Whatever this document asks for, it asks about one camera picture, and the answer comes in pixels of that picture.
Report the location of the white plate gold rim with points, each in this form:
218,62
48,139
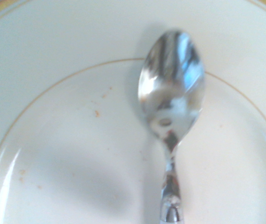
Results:
77,140

